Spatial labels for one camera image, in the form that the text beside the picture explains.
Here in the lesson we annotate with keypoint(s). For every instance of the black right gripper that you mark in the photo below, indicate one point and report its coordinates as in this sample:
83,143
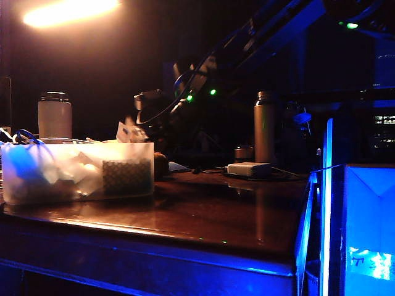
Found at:
154,108

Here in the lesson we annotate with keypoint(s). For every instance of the brown fuzzy kiwi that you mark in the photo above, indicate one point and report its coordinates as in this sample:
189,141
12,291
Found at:
161,165

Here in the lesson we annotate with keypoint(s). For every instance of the translucent plastic storage box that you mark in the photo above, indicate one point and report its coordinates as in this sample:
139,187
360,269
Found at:
77,172

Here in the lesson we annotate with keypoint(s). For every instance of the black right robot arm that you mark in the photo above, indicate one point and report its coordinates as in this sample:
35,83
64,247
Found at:
277,27

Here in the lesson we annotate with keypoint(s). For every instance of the dotted pattern dark box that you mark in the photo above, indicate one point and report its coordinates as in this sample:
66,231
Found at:
126,177

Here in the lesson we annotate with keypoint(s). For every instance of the tall cardboard box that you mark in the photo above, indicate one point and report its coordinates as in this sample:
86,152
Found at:
370,222

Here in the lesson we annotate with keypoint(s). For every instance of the blue flat notebook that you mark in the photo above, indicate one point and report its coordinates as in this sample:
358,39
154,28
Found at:
179,167

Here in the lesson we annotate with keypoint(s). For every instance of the white bottle with dark lid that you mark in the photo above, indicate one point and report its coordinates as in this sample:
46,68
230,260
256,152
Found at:
55,117

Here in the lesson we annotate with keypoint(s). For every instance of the small round metal tin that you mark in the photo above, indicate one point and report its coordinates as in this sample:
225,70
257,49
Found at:
243,154

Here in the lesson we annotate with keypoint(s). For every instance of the white power adapter brick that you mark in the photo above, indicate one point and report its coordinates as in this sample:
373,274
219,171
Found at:
248,169

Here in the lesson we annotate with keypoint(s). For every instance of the slim metal thermos bottle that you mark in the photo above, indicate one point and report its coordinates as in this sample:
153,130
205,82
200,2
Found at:
264,129

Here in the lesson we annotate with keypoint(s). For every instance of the dark bottle with tag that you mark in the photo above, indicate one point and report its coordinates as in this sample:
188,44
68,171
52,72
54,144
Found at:
301,118

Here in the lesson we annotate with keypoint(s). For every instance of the dark screen with lit lines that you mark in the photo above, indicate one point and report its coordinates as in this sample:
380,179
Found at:
384,129

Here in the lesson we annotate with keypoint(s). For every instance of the blue lit vertical post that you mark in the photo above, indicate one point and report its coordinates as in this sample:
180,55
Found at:
327,200

